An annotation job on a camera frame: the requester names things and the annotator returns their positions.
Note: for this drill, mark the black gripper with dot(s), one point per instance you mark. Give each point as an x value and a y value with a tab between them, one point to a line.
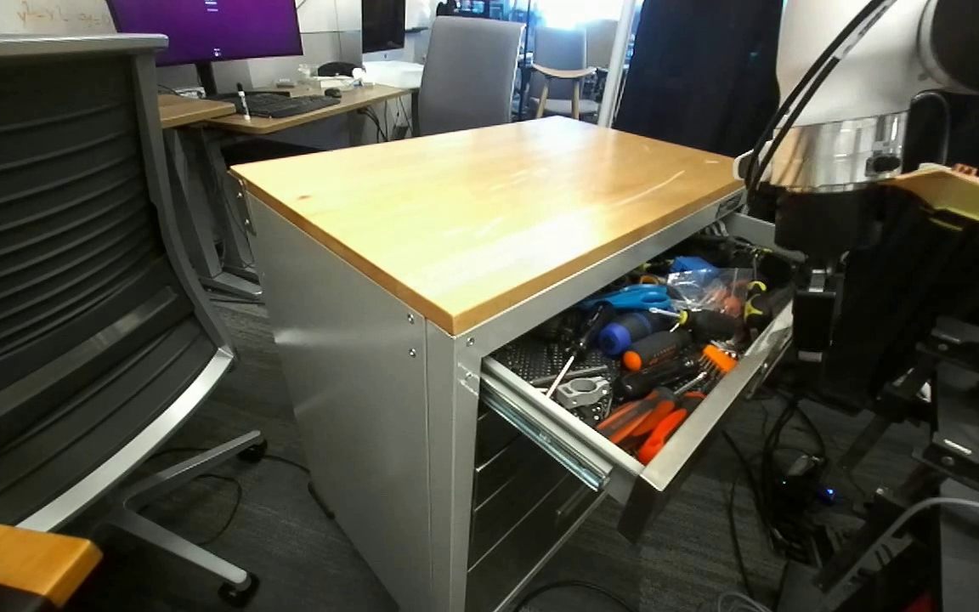
846	239

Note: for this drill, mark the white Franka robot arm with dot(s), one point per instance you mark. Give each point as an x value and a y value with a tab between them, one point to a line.
884	81

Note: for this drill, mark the orange and black screwdriver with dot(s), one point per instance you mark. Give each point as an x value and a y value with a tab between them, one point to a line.
672	350

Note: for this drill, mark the grey metal tool drawer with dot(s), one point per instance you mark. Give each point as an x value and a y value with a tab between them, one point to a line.
682	427

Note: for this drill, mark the dark curtain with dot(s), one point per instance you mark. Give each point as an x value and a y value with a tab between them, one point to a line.
698	70

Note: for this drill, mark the wooden armchair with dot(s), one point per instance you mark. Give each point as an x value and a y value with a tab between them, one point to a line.
565	91

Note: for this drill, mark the grey cabinet with wooden top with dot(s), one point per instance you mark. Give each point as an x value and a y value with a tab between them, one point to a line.
490	217

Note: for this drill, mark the grey mesh office chair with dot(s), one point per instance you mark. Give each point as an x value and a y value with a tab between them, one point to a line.
470	74

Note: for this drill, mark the black monitor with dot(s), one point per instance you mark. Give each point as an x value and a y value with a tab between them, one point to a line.
382	23

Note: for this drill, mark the black keyboard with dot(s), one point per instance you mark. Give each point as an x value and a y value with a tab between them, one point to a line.
291	105

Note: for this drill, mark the long wooden desk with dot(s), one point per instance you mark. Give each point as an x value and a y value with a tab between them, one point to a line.
286	112

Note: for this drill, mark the purple screen monitor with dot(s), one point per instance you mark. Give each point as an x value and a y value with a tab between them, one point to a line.
204	24

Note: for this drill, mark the grey office chair silver base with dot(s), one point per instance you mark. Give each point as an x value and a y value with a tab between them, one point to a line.
59	283

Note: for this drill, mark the wooden board edge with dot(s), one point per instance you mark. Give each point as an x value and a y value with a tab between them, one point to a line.
15	560

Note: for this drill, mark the tan wrist camera mount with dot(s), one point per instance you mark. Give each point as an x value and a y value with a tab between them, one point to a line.
953	192

